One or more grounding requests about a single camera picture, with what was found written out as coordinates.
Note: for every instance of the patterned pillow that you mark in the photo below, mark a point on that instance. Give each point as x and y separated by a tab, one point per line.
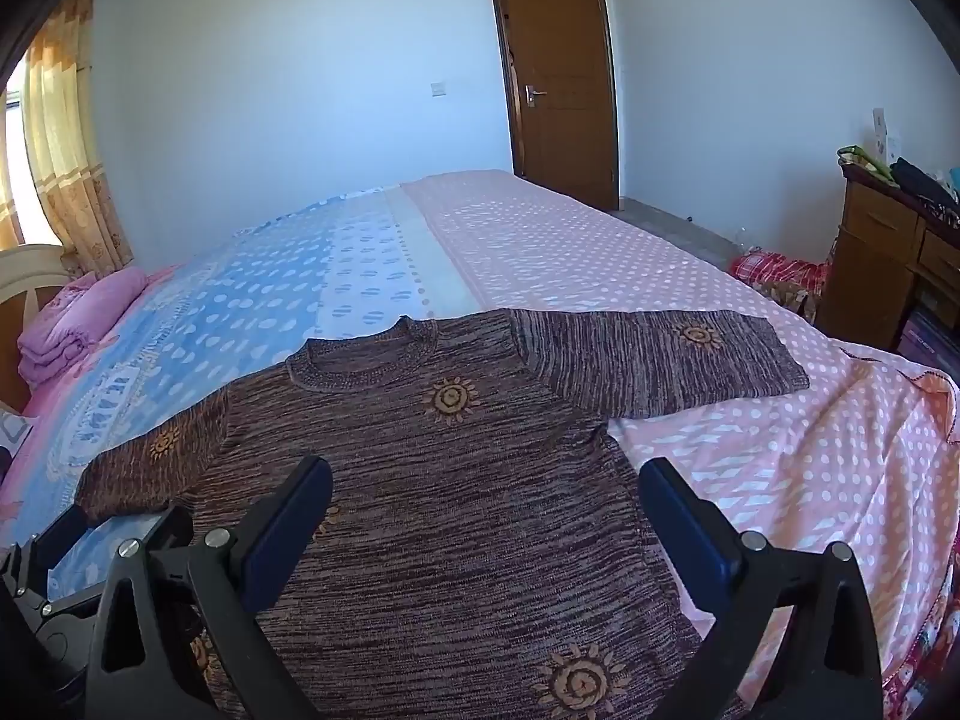
14	431

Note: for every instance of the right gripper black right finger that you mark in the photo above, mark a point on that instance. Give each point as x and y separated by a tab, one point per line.
826	665

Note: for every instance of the polka dot bed sheet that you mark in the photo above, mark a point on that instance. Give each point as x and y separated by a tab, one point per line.
868	453

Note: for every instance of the dark folded clothes on desk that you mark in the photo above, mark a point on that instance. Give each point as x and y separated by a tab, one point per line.
922	185

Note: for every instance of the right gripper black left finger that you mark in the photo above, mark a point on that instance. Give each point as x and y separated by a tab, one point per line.
235	573

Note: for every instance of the brown wooden door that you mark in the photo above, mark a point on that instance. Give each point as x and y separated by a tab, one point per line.
558	69

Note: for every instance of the folded pink blanket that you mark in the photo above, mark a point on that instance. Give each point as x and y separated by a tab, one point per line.
75	322

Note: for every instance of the cream wooden headboard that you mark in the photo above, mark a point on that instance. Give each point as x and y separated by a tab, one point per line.
30	277

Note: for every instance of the red floral quilt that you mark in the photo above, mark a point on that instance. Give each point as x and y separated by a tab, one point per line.
796	285

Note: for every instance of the yellow patterned curtain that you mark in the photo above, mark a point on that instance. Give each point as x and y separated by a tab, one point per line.
61	148

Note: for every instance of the green item on desk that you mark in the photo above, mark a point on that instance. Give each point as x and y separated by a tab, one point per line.
857	156

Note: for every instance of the brown knit sweater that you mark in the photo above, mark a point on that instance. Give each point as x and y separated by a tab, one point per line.
486	555

